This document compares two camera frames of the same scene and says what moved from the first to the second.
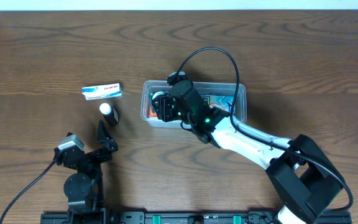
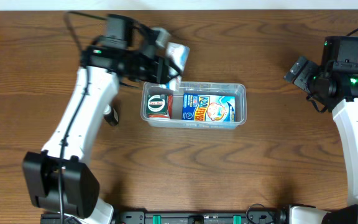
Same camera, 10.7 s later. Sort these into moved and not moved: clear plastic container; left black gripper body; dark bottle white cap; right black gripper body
Moved: right black gripper body; left black gripper body
Not moved: clear plastic container; dark bottle white cap
